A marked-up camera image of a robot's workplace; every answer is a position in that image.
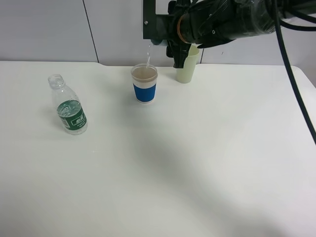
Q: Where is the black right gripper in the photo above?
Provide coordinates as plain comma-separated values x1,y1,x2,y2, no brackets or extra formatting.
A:
161,0,195,69

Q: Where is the teal plastic cup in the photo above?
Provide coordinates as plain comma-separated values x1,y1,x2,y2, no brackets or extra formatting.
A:
151,39,168,46

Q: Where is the clear water bottle green label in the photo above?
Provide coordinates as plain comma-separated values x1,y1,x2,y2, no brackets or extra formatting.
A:
48,74,88,135

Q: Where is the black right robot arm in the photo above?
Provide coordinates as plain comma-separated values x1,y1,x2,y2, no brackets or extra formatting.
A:
157,0,316,69

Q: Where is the light green plastic cup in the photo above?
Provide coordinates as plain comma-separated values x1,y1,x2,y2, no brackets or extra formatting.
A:
176,45,199,83

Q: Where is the white cup blue sleeve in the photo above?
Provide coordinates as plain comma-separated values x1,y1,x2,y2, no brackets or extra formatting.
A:
131,64,158,103

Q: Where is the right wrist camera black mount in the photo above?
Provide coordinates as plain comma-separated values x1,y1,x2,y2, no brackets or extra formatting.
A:
142,0,170,41

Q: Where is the black right camera cable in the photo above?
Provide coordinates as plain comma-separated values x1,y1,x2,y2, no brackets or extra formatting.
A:
266,0,316,145

